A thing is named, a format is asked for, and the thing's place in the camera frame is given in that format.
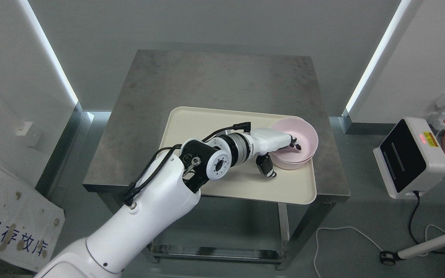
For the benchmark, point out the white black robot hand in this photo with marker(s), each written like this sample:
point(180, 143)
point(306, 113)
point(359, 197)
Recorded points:
point(266, 140)

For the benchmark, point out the pink bowl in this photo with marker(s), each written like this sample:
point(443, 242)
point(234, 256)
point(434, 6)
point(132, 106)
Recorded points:
point(287, 165)
point(306, 137)

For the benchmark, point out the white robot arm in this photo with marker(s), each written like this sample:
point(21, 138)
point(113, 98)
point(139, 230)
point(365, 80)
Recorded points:
point(167, 189)

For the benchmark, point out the cream plastic tray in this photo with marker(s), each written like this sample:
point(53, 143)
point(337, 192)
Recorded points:
point(243, 181)

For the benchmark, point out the stainless steel table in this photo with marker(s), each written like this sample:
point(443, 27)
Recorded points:
point(160, 81)

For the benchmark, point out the white black box device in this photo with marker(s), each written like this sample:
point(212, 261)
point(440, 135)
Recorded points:
point(410, 159)

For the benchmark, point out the white stand leg with caster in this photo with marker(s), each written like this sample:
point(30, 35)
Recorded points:
point(390, 258)

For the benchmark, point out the white signboard with blue text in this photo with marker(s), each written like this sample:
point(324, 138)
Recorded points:
point(30, 225)

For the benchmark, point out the white wall plug adapter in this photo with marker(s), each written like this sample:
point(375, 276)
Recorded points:
point(437, 117)

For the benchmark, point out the white wall socket box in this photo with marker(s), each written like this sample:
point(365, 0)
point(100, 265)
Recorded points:
point(29, 135)

